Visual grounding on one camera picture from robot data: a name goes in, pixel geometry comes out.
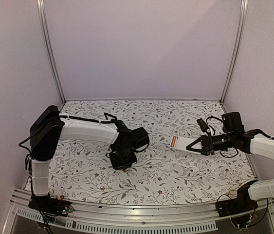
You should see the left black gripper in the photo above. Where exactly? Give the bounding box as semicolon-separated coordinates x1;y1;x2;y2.
109;146;138;171

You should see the white remote control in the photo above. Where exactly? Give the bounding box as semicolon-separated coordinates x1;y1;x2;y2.
169;135;189;152

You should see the orange battery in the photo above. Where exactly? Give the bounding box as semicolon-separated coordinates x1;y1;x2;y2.
170;136;177;147

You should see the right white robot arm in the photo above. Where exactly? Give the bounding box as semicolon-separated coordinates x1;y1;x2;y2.
185;112;274;213

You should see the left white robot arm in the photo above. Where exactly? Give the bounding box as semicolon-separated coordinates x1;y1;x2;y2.
19;105;149;212

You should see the floral patterned table mat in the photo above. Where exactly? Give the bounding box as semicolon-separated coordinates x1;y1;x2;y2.
49;100;255;205

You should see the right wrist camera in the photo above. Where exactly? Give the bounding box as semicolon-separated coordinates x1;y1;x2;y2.
197;118;209;133

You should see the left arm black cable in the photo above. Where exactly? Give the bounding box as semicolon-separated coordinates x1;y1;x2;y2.
104;112;118;122

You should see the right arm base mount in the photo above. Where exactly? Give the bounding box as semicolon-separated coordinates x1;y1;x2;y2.
215;194;258;217

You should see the front aluminium rail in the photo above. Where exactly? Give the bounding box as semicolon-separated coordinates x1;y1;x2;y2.
2;189;274;234

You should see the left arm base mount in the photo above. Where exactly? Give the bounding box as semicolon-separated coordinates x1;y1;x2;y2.
28;194;73;216

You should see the right aluminium frame post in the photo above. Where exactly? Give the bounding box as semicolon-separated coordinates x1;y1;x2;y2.
220;0;248;103

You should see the aluminium frame post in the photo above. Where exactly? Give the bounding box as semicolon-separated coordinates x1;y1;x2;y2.
220;0;248;103
37;0;66;104

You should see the left aluminium frame post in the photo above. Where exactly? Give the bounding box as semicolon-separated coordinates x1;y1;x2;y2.
37;0;66;104

